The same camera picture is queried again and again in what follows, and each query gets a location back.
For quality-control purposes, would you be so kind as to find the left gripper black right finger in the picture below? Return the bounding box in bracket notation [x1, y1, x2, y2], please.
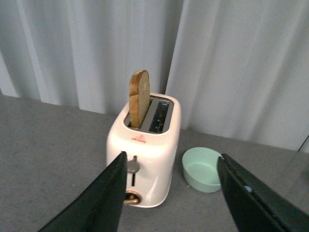
[217, 154, 309, 232]

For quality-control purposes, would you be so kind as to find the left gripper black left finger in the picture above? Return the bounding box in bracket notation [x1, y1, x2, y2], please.
[40, 151, 127, 232]

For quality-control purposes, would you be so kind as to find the mint green bowl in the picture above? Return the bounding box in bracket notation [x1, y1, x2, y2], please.
[182, 147, 221, 193]

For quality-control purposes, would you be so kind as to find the white two-slot toaster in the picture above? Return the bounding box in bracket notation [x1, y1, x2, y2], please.
[106, 93, 181, 208]

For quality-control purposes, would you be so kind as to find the toasted bread slice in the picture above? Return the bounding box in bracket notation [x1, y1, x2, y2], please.
[129, 70, 150, 129]

